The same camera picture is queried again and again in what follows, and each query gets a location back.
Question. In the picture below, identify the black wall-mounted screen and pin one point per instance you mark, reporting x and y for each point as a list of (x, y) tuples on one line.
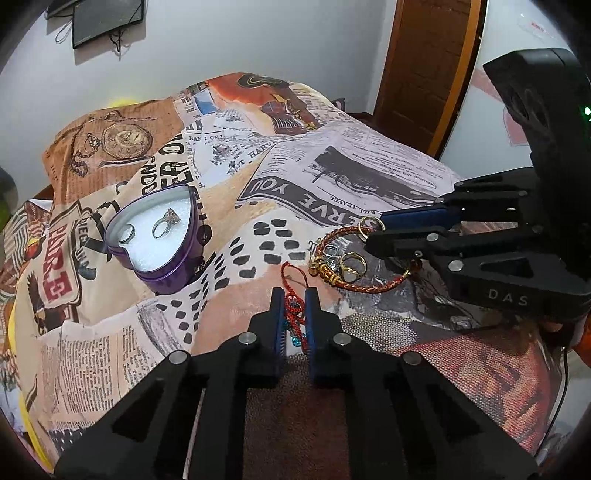
[(106, 18)]

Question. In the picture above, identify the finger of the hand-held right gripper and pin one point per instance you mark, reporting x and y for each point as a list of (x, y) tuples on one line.
[(401, 244), (415, 216)]

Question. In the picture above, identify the yellow sheet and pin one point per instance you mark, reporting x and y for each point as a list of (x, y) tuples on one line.
[(21, 369)]

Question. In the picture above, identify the newspaper printed blanket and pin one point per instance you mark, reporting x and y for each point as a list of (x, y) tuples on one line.
[(323, 152)]

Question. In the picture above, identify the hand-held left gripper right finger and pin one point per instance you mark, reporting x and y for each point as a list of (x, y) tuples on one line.
[(310, 323)]

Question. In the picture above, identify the purple heart-shaped jewelry box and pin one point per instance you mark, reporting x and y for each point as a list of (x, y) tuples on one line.
[(161, 258)]

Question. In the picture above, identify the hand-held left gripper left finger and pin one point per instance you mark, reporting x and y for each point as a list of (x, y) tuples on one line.
[(278, 323)]

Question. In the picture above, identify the person's right hand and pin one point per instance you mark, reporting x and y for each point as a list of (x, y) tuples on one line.
[(551, 326)]

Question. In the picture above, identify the brown wooden door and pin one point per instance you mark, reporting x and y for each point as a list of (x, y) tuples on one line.
[(429, 60)]

